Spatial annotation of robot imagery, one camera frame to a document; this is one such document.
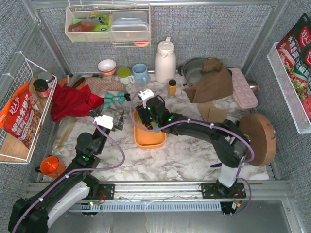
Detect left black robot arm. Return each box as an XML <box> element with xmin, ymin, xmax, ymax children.
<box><xmin>8</xmin><ymin>115</ymin><xmax>114</xmax><ymax>233</ymax></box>

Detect white wire basket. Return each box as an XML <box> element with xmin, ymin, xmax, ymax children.
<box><xmin>0</xmin><ymin>57</ymin><xmax>58</xmax><ymax>164</ymax></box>

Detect red snack bag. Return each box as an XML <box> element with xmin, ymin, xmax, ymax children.
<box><xmin>0</xmin><ymin>82</ymin><xmax>41</xmax><ymax>149</ymax></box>

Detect purple cable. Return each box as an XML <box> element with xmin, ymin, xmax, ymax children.
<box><xmin>129</xmin><ymin>93</ymin><xmax>255</xmax><ymax>216</ymax></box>
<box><xmin>11</xmin><ymin>121</ymin><xmax>126</xmax><ymax>233</ymax></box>

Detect steel pot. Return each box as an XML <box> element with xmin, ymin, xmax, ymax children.
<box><xmin>178</xmin><ymin>57</ymin><xmax>210</xmax><ymax>87</ymax></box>

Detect teal coffee capsule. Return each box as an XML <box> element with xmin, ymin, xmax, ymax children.
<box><xmin>154</xmin><ymin>123</ymin><xmax>161</xmax><ymax>133</ymax></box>
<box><xmin>105</xmin><ymin>93</ymin><xmax>114</xmax><ymax>99</ymax></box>
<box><xmin>104</xmin><ymin>101</ymin><xmax>111</xmax><ymax>109</ymax></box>
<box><xmin>117</xmin><ymin>91</ymin><xmax>126</xmax><ymax>98</ymax></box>

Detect green lidded cup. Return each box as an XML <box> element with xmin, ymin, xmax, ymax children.
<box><xmin>117</xmin><ymin>67</ymin><xmax>135</xmax><ymax>85</ymax></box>

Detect orange storage basket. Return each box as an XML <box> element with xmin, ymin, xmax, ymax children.
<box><xmin>133</xmin><ymin>108</ymin><xmax>167</xmax><ymax>149</ymax></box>

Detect silver lidded jar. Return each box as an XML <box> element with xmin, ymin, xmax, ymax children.
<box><xmin>38</xmin><ymin>71</ymin><xmax>54</xmax><ymax>89</ymax></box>

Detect brown cloth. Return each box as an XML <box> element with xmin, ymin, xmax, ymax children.
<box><xmin>184</xmin><ymin>59</ymin><xmax>233</xmax><ymax>103</ymax></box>

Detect red noodle packets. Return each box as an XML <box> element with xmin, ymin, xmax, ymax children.
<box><xmin>276</xmin><ymin>13</ymin><xmax>311</xmax><ymax>119</ymax></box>

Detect black coffee capsule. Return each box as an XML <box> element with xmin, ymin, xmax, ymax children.
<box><xmin>124</xmin><ymin>93</ymin><xmax>131</xmax><ymax>102</ymax></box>

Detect orange striped white bowl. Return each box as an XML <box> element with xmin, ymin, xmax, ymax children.
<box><xmin>98</xmin><ymin>59</ymin><xmax>116</xmax><ymax>76</ymax></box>

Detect blue mug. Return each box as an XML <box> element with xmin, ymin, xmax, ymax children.
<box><xmin>132</xmin><ymin>63</ymin><xmax>149</xmax><ymax>84</ymax></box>

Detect orange plate with utensils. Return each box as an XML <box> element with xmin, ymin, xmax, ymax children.
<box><xmin>60</xmin><ymin>75</ymin><xmax>87</xmax><ymax>90</ymax></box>

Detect white thermos jug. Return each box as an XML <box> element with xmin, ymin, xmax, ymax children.
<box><xmin>155</xmin><ymin>37</ymin><xmax>176</xmax><ymax>83</ymax></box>

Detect dark lidded jar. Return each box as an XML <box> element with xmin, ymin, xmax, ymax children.
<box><xmin>33</xmin><ymin>79</ymin><xmax>50</xmax><ymax>98</ymax></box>

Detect red satin cloth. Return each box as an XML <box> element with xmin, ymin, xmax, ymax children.
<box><xmin>51</xmin><ymin>84</ymin><xmax>104</xmax><ymax>122</ymax></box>

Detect orange round lid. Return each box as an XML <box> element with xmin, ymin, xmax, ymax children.
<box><xmin>35</xmin><ymin>156</ymin><xmax>66</xmax><ymax>179</ymax></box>

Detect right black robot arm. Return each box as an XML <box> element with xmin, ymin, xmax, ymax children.
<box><xmin>130</xmin><ymin>89</ymin><xmax>255</xmax><ymax>188</ymax></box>

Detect round wooden board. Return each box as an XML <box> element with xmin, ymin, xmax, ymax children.
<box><xmin>239</xmin><ymin>113</ymin><xmax>276</xmax><ymax>166</ymax></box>

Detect pink egg tray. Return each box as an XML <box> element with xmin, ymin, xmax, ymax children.
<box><xmin>228</xmin><ymin>68</ymin><xmax>258</xmax><ymax>109</ymax></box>

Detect clear plastic food box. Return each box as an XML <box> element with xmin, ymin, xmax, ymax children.
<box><xmin>110</xmin><ymin>11</ymin><xmax>149</xmax><ymax>41</ymax></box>

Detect clear wall shelf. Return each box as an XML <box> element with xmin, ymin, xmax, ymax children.
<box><xmin>65</xmin><ymin>4</ymin><xmax>151</xmax><ymax>47</ymax></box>

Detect orange juice bottle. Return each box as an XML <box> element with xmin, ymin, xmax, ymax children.
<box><xmin>168</xmin><ymin>79</ymin><xmax>176</xmax><ymax>96</ymax></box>

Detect brown cork mat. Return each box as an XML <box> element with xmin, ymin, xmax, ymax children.
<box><xmin>197</xmin><ymin>101</ymin><xmax>215</xmax><ymax>122</ymax></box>
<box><xmin>208</xmin><ymin>107</ymin><xmax>227</xmax><ymax>123</ymax></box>

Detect clear glass container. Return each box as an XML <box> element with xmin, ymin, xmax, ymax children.
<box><xmin>46</xmin><ymin>116</ymin><xmax>77</xmax><ymax>157</ymax></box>

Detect white side rack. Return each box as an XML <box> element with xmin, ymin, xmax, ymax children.
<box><xmin>267</xmin><ymin>42</ymin><xmax>311</xmax><ymax>134</ymax></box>

